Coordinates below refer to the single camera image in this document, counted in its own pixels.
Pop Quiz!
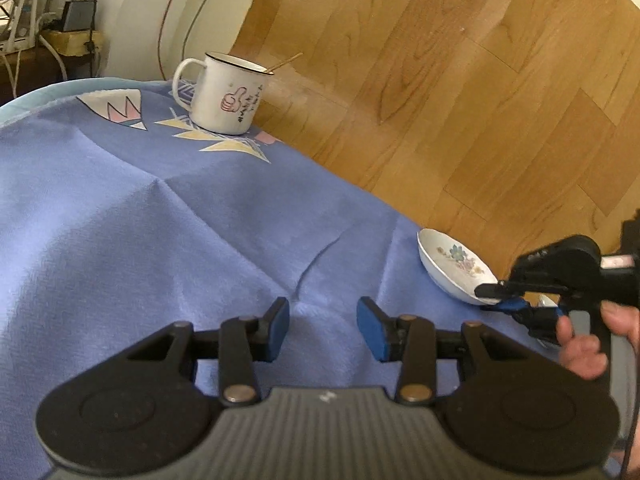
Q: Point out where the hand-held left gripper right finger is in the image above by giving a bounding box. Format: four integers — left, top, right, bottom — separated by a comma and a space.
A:
355, 296, 532, 406

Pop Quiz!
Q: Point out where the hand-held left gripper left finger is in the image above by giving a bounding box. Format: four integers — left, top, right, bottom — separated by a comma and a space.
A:
127, 296, 291, 406

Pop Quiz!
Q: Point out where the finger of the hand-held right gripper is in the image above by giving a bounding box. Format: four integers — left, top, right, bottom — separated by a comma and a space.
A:
491, 298, 568, 347
474, 281, 569, 302

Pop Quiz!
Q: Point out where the white floral plate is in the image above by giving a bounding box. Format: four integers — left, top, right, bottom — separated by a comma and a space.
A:
417, 228, 502, 307

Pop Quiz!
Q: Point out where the person's right hand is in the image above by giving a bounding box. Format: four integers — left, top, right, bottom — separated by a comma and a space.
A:
555, 301, 640, 382

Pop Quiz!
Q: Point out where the blue printed blanket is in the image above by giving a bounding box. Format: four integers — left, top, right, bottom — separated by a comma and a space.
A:
0, 76, 566, 480

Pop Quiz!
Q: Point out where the white enamel mug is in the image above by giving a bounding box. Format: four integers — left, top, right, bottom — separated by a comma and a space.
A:
172, 51, 275, 136

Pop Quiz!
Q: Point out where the yellow cardboard box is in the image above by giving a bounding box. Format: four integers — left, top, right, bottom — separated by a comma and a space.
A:
41, 29, 107, 57

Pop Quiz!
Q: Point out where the black box device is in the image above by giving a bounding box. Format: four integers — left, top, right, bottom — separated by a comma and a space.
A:
61, 0, 97, 34

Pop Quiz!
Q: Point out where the red cable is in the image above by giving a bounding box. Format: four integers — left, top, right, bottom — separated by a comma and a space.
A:
156, 0, 202, 82

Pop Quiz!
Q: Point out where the grey cable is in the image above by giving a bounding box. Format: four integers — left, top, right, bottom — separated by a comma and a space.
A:
183, 0, 227, 63

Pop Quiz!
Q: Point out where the white cable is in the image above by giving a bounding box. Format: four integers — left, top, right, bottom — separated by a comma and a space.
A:
0, 0, 81, 98

